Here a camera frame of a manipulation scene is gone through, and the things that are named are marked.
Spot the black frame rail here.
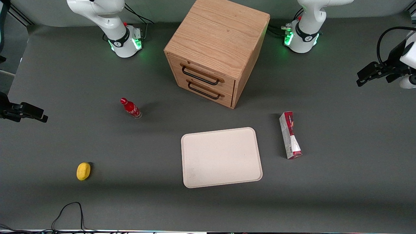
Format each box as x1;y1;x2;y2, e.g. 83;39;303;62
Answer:
7;5;34;26

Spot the wooden drawer cabinet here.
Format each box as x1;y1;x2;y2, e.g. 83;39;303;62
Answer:
164;0;271;109

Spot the red cola bottle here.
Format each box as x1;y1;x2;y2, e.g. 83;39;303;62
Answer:
120;97;143;119

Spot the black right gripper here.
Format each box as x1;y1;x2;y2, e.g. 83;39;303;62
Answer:
0;92;48;124

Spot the wooden drawer, wide front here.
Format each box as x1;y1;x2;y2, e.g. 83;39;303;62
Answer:
168;54;236;97

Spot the yellow lemon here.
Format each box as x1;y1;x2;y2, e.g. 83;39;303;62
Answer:
76;162;91;181

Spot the black left arm base cable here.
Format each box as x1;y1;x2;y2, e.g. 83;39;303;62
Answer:
268;8;305;37

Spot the black arm base cable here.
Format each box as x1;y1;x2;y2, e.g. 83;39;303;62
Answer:
123;3;155;41
268;8;305;37

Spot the dark hanging strap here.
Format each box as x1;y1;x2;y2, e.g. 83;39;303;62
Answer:
0;0;11;63

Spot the looped black cable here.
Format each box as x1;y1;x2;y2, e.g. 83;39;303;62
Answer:
51;202;87;232

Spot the wooden drawer, narrow front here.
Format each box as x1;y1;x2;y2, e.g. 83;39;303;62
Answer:
175;73;234;109

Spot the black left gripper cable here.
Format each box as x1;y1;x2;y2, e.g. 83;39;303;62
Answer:
376;26;416;65

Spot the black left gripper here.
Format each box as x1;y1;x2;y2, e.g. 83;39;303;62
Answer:
356;62;406;87

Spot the long black drawer handle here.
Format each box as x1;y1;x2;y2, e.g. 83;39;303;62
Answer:
181;64;225;86

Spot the cream rectangular tray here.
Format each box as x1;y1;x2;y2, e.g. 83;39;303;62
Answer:
181;127;263;189

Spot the red cookie box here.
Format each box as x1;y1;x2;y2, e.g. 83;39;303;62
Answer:
279;111;303;160

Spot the short black drawer handle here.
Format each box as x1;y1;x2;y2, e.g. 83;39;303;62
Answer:
187;79;225;100

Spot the black right arm base cable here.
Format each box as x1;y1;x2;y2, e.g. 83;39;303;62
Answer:
123;3;155;41

